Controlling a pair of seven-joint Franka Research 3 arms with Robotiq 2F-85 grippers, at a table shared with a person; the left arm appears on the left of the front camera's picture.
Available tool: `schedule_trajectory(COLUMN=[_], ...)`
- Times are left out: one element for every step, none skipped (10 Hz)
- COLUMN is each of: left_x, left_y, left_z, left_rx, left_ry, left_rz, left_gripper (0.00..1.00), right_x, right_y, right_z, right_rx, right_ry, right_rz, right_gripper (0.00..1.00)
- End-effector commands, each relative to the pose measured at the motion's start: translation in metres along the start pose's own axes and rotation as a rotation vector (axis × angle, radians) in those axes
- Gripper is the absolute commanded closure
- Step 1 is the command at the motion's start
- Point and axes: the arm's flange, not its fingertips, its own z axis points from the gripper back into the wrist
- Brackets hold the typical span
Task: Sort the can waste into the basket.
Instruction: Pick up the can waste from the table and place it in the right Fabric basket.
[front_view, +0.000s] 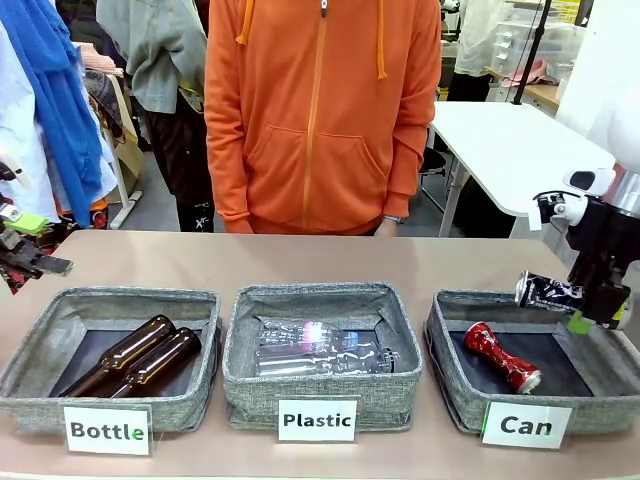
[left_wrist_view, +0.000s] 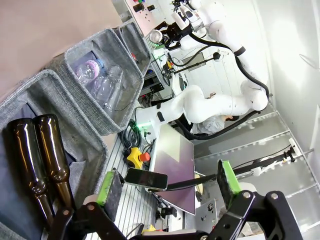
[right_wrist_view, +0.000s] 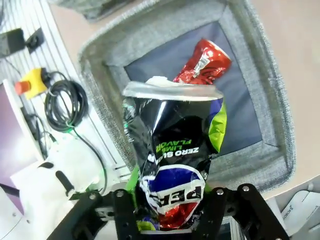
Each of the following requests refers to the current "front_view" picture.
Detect brown cardboard sheet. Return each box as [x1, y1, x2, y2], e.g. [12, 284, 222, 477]
[117, 79, 146, 194]

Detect brown glass bottle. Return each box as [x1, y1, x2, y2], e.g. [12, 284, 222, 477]
[112, 327, 203, 400]
[58, 314, 177, 399]

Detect black pole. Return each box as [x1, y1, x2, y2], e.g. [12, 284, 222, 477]
[512, 0, 551, 106]

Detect clear plastic storage boxes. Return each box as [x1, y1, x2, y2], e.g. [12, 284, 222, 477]
[492, 19, 586, 76]

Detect hanging blue cloth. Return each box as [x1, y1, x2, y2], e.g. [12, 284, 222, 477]
[0, 0, 104, 229]

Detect person's right forearm orange sleeve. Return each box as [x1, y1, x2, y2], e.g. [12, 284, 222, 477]
[205, 119, 251, 234]

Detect orange zip hoodie torso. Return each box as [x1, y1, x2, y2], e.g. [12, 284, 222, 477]
[204, 0, 442, 236]

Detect hanging white cloth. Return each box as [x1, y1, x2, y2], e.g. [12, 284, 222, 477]
[0, 19, 119, 224]

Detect white table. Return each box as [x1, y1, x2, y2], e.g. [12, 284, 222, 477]
[430, 99, 640, 281]

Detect black stool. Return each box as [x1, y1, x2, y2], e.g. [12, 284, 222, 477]
[419, 147, 451, 214]

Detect crushed dark blue can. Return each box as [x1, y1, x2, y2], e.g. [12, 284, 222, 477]
[514, 270, 629, 329]

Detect long clear plastic bottle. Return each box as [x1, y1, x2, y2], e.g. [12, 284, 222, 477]
[253, 344, 403, 376]

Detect black trousers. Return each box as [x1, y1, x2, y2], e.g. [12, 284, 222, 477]
[142, 107, 217, 234]

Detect white rack leg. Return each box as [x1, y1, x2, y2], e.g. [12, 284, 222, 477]
[102, 124, 144, 230]

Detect background person white shirt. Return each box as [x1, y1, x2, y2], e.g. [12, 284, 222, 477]
[452, 0, 509, 101]

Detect black red floral cloth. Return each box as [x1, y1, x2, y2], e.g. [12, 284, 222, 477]
[0, 199, 109, 296]

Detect white Plastic label sign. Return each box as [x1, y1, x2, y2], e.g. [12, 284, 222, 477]
[274, 394, 362, 445]

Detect wooden workbench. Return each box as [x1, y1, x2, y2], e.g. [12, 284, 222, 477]
[484, 64, 561, 109]

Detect dark patterned cloth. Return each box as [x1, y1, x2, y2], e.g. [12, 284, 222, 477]
[82, 68, 126, 144]

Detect grey fabric basket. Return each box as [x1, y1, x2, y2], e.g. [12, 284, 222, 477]
[423, 288, 640, 435]
[222, 282, 425, 431]
[0, 285, 224, 435]

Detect person's left forearm orange sleeve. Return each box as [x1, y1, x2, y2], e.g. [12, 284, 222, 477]
[383, 114, 437, 219]

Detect white Bottle label sign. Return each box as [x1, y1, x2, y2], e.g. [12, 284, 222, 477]
[62, 403, 154, 457]

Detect crushed red can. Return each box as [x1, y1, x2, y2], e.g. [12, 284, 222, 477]
[462, 321, 543, 395]

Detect pink cloth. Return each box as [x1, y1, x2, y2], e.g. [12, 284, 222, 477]
[499, 58, 557, 87]

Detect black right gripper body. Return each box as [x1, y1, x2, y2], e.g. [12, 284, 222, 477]
[567, 197, 640, 287]

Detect white Can label sign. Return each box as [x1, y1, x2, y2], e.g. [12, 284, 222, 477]
[479, 399, 575, 450]

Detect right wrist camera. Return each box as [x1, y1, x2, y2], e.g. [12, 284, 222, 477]
[533, 191, 586, 226]

